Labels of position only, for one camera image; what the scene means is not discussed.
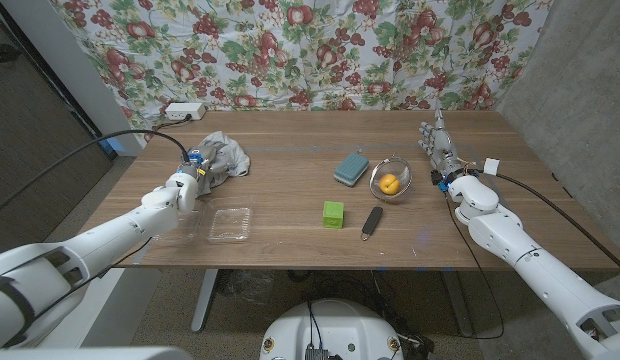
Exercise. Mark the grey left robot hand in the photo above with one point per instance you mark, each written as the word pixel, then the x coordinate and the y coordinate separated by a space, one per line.
pixel 200 160

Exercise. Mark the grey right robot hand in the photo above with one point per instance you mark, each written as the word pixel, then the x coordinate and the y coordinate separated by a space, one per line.
pixel 441 147

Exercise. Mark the grey shirt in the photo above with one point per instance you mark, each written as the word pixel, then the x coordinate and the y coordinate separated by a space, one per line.
pixel 230 150

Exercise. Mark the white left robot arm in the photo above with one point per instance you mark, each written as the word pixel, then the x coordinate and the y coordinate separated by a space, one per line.
pixel 105 240

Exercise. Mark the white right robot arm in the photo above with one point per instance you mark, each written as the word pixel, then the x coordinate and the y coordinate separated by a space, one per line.
pixel 540 275

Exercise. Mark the clear glass bowl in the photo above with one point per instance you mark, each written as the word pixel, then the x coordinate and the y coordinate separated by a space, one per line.
pixel 404 169

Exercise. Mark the clear plastic clamshell container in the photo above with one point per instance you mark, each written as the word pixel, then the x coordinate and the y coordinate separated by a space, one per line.
pixel 232 225

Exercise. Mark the green sticky note block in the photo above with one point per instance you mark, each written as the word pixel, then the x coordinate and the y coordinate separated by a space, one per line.
pixel 333 215

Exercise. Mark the white power strip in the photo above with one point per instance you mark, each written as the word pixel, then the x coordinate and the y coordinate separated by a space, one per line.
pixel 182 110

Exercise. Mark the orange fruit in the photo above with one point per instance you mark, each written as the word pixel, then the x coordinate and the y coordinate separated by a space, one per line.
pixel 390 184

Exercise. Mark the blue plastic piece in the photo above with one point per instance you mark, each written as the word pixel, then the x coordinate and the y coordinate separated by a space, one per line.
pixel 112 146

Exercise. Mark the teal ribbed sponge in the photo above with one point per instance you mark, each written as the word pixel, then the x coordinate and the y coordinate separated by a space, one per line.
pixel 351 169

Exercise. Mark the black key fob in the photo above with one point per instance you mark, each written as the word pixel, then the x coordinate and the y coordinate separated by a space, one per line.
pixel 372 220

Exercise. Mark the clear plastic bag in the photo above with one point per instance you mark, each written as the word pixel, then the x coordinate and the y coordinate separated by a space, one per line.
pixel 250 286

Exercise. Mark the white table leg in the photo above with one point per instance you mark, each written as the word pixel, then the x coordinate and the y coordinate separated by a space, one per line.
pixel 205 300
pixel 460 310

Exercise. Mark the floral fruit print backdrop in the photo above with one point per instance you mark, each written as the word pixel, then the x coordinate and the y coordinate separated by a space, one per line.
pixel 340 50

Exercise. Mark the white floor platform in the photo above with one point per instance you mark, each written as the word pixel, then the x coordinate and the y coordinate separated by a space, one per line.
pixel 130 310

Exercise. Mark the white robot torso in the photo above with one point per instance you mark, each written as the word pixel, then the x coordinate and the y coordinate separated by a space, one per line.
pixel 335 330

